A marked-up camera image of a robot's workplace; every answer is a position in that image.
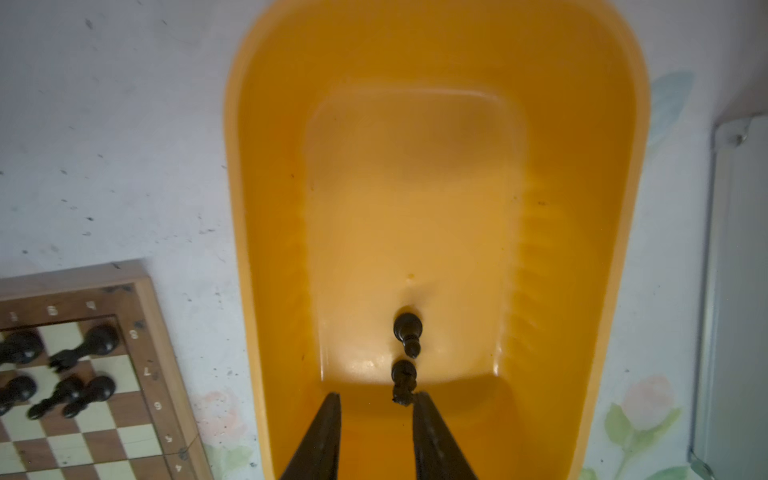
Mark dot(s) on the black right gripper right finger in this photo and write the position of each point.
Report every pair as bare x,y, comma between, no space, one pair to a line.
437,454

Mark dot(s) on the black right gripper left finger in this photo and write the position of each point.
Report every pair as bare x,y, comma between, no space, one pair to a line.
318,454

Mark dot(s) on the black chess knight in bin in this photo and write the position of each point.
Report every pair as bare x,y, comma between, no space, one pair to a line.
404,376

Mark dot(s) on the black chess pawn in bin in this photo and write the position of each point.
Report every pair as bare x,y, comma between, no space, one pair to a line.
408,329

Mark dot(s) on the wooden chess board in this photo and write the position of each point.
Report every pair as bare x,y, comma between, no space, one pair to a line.
147,429

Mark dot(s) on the black chess rook on board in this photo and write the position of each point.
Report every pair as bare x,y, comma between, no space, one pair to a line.
100,340

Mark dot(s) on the black pawn on board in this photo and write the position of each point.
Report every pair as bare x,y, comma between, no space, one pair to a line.
99,389
17,390
65,392

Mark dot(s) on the grey metal box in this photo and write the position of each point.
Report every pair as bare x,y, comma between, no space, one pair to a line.
730,424

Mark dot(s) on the yellow plastic bin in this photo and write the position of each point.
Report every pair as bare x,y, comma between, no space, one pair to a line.
473,162

